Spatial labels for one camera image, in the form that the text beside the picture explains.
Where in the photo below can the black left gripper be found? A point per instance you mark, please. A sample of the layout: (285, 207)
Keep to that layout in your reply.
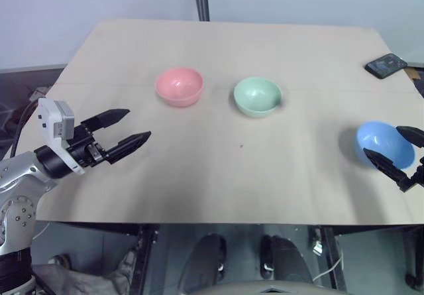
(81, 147)

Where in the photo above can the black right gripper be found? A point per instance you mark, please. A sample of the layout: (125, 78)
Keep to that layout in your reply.
(420, 174)

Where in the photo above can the blue bowl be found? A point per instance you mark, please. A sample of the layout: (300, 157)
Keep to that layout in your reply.
(381, 137)

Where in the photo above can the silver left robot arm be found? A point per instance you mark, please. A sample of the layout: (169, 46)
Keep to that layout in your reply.
(20, 182)

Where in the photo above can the brown cardboard piece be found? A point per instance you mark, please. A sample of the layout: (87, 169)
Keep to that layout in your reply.
(416, 79)

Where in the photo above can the pink bowl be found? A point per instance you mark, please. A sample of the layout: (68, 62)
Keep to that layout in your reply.
(179, 84)

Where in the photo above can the black smartphone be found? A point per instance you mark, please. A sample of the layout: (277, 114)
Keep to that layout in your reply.
(386, 65)

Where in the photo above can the black table leg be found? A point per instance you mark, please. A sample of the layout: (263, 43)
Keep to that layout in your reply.
(144, 258)
(333, 258)

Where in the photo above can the green bowl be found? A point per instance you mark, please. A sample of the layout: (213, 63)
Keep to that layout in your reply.
(256, 94)

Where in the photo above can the grey trouser leg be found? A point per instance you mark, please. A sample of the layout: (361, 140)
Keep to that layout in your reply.
(83, 278)

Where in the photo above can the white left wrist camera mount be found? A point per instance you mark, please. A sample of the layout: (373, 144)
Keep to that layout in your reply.
(54, 119)

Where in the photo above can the black metal frame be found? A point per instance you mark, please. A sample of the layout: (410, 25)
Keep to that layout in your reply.
(410, 258)

